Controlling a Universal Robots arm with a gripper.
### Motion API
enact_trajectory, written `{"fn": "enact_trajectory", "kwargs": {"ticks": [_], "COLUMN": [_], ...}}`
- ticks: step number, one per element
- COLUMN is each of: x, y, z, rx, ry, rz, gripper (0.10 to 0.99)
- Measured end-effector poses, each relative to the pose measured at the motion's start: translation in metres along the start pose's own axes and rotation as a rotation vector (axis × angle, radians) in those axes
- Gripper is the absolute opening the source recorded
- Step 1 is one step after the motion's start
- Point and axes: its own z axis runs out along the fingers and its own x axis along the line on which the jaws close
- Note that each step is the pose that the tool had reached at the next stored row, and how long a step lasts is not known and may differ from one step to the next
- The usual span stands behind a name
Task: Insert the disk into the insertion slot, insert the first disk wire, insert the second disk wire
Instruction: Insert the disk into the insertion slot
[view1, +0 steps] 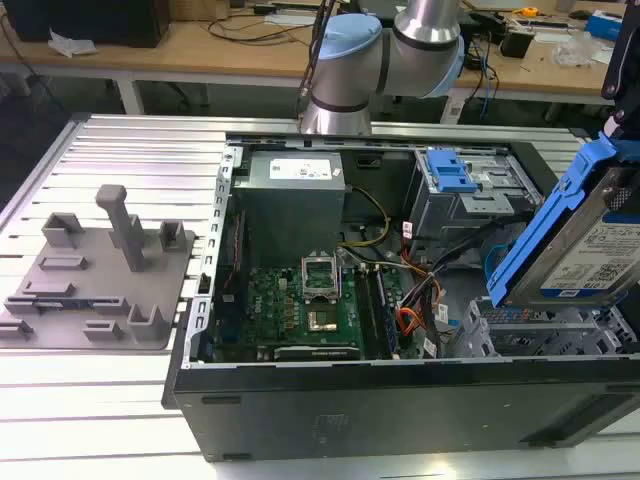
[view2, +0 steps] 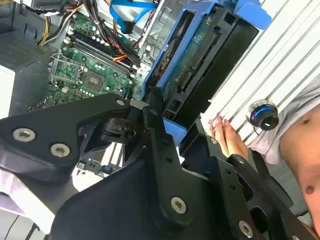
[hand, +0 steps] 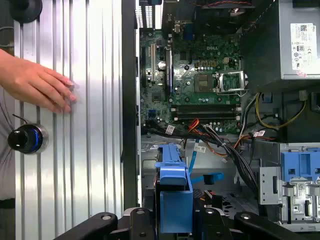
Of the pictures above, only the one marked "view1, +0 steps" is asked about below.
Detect black RAM slot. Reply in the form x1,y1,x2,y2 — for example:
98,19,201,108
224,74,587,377
355,267,384,360

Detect black box on desk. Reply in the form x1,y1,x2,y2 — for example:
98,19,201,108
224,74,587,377
3,0,171,49

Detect clear plastic wrap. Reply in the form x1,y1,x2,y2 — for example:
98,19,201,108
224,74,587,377
552,35,603,67

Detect blue drive latch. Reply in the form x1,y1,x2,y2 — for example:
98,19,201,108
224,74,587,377
426,148,479,194

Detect black desk cables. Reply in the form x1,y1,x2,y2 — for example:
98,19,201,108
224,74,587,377
207,3,321,47

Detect metal socket cover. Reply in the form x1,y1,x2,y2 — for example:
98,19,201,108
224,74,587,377
299,252,342,305

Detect blue cardboard box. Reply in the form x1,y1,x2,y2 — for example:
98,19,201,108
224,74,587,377
584,9,625,42

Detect black wire bundle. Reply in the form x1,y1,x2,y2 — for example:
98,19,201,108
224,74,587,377
399,234,506,359

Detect green motherboard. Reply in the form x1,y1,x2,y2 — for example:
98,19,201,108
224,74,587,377
214,264,416,362

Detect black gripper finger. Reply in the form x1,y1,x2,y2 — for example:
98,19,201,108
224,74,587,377
601,0,640,144
603,167,640,215

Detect grey parts rack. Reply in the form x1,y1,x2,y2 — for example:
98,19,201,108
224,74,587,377
0,183,197,351

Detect RAM stick in slot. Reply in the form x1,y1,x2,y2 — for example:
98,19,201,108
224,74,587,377
373,267,400,357

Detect grey metal drive cage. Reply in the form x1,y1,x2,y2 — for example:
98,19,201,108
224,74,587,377
404,149,544,241

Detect blue hanging cable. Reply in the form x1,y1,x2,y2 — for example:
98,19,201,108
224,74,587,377
471,38,501,120

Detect yellow black power cable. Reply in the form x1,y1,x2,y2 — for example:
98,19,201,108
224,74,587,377
338,186,392,249

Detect hard disk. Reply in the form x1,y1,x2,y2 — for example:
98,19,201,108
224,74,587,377
485,117,640,310

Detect grey power supply unit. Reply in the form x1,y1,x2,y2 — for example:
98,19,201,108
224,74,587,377
232,151,347,269

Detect small black block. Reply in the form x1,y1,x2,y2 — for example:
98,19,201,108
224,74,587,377
500,27,534,59

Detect crumpled clear plastic bag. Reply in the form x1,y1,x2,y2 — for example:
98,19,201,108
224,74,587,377
47,28,98,58

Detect orange red wire bundle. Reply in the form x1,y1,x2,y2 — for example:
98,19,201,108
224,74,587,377
396,277,444,346

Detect wooden desk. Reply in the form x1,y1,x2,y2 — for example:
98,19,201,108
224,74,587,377
0,0,640,107

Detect blue disk wire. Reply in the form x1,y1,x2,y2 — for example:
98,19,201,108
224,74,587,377
483,239,516,284

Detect black PC case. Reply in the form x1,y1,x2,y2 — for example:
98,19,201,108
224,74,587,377
160,130,640,464

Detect thin black cables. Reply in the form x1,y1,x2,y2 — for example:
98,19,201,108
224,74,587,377
298,0,342,120

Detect black graphics card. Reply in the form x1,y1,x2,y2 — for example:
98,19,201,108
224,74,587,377
257,344,361,362

